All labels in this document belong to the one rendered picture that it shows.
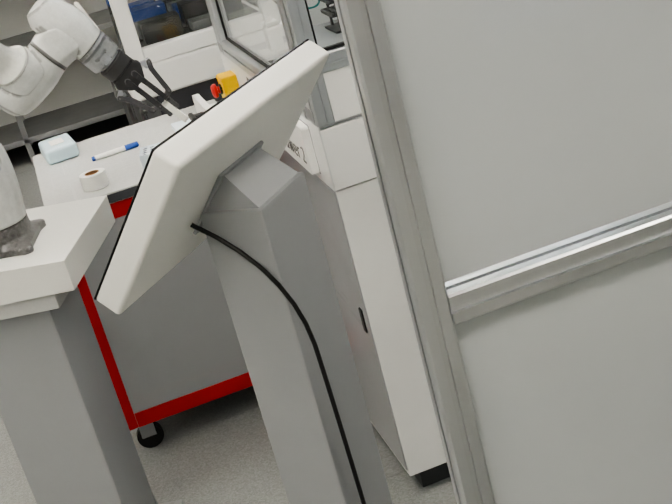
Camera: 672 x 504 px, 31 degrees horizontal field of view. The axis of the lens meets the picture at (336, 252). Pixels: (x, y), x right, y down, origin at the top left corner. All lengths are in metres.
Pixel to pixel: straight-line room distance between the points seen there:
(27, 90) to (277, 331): 1.12
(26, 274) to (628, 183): 1.45
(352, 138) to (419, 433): 0.74
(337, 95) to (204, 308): 0.98
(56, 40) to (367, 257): 0.89
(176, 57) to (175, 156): 2.09
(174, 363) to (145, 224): 1.57
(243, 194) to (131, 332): 1.41
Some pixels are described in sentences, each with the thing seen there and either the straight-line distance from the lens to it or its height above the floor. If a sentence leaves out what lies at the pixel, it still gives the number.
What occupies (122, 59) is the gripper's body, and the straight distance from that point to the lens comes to 2.92.
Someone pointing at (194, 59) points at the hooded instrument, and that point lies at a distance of 3.80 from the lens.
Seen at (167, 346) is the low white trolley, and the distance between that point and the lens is 3.29.
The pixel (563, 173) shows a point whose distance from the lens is 1.43.
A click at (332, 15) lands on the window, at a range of 2.48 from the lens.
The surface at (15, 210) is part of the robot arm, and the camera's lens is 2.65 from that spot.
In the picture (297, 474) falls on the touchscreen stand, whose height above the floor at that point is 0.51.
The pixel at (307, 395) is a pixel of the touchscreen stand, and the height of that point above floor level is 0.68.
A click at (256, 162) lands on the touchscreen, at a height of 1.06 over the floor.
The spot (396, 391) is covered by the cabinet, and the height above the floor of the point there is 0.29.
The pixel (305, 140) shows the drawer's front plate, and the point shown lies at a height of 0.90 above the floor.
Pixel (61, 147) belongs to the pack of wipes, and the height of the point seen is 0.80.
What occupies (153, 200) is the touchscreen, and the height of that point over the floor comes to 1.12.
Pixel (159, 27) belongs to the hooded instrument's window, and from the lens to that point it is 3.79.
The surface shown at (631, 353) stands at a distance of 1.56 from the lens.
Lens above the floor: 1.64
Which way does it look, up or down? 22 degrees down
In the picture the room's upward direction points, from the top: 15 degrees counter-clockwise
